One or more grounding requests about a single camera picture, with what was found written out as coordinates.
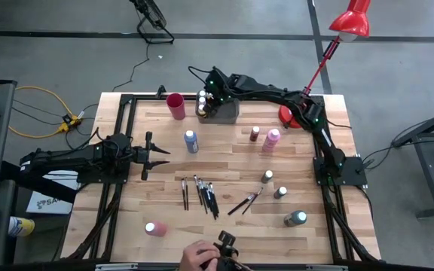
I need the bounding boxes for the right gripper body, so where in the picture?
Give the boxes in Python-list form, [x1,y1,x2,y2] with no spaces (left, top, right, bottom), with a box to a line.
[209,66,240,114]

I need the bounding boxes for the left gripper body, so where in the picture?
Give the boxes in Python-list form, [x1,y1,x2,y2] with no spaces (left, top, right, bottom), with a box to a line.
[132,130,153,181]

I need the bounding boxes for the large periwinkle paint bottle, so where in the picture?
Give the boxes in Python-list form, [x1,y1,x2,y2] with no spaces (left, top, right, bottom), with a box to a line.
[183,129,200,154]

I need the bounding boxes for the large coral red paint bottle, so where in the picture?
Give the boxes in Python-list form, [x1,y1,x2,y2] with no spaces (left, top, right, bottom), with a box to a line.
[144,220,168,238]

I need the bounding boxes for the large pink paint bottle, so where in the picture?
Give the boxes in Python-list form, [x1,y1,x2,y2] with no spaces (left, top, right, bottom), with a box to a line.
[261,128,281,153]

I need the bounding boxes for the large dark grey paint bottle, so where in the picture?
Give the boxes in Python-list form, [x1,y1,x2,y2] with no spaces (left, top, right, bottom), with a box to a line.
[283,209,308,228]

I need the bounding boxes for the grey translucent plastic bin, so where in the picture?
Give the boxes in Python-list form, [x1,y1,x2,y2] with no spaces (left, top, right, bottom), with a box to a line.
[194,90,240,125]

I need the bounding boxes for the red plastic cup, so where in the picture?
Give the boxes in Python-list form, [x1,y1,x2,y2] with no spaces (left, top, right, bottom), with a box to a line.
[165,93,187,121]

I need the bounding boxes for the red desk lamp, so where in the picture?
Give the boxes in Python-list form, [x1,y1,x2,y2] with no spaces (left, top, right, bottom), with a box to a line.
[278,0,371,129]

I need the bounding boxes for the yellow power plug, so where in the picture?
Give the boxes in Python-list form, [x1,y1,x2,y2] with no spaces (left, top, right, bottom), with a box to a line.
[57,114,81,133]

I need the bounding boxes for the person's hand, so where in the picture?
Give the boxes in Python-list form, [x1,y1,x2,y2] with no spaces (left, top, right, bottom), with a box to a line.
[179,239,222,271]

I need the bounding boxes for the white printed box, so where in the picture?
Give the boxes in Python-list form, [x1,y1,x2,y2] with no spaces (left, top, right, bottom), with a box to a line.
[26,168,81,215]

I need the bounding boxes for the black diagonal bar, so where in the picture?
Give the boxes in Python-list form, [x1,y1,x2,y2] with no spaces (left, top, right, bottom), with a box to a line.
[0,160,78,204]

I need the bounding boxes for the yellow and white can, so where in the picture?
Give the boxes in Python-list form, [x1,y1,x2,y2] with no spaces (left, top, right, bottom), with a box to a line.
[8,216,36,238]

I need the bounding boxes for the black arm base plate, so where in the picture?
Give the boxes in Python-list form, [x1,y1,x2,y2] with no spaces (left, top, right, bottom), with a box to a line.
[313,156,368,187]
[75,165,131,185]

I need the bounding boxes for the black aluminium table frame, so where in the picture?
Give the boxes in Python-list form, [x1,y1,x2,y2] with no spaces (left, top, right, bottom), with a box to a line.
[60,93,382,264]

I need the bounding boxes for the silver bracket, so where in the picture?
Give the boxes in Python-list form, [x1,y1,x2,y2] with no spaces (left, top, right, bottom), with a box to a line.
[305,264,349,271]
[95,263,139,271]

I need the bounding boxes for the yellow power cable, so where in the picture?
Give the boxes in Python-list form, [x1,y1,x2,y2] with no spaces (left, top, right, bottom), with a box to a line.
[0,62,75,139]

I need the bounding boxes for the black desk frame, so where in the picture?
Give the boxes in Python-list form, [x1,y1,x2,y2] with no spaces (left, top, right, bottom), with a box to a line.
[390,103,434,220]

